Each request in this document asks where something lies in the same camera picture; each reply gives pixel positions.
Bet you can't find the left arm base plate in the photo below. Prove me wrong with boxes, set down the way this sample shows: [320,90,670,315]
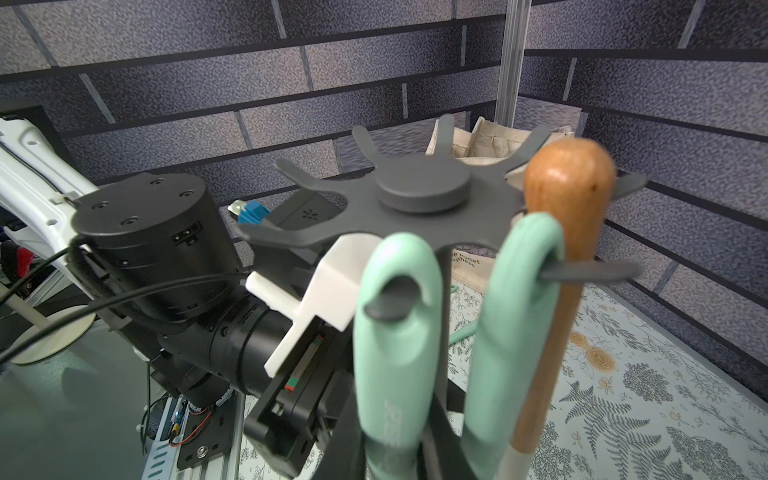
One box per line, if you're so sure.
[176,393,239,471]

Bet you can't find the grey utensil rack stand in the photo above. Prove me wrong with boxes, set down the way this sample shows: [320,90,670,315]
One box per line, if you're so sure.
[236,113,649,480]

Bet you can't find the cream spoon light wood handle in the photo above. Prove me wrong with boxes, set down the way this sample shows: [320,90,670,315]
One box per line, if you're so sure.
[496,138,617,479]

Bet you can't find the cream ladle mint handle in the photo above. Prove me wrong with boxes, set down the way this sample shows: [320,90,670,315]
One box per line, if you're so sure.
[461,213,564,479]

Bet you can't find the cream stand outside cell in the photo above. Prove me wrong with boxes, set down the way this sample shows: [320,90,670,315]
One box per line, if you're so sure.
[1,281,96,367]

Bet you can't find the beige canvas tote bag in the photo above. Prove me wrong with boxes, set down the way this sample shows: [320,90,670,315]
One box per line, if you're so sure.
[425,115,583,295]

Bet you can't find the cream turner mint handle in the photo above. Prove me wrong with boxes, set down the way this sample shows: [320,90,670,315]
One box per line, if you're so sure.
[353,232,443,479]

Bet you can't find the aluminium mounting rail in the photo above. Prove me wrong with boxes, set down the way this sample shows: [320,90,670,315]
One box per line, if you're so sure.
[141,392,245,479]

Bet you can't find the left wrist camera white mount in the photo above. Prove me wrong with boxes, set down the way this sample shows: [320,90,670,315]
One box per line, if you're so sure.
[227,191,385,379]

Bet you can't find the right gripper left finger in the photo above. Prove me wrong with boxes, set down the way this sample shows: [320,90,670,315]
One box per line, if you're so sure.
[312,395,366,480]

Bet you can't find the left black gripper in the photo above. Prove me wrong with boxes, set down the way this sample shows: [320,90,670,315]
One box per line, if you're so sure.
[242,313,352,477]

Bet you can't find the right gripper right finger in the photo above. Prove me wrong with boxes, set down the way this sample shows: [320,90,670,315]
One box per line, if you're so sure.
[419,395,476,479]

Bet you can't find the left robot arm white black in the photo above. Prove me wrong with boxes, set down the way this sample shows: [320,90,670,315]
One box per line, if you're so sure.
[1,117,349,478]

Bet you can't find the left circuit board with wires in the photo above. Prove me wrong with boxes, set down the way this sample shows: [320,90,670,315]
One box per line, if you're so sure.
[136,393,209,451]

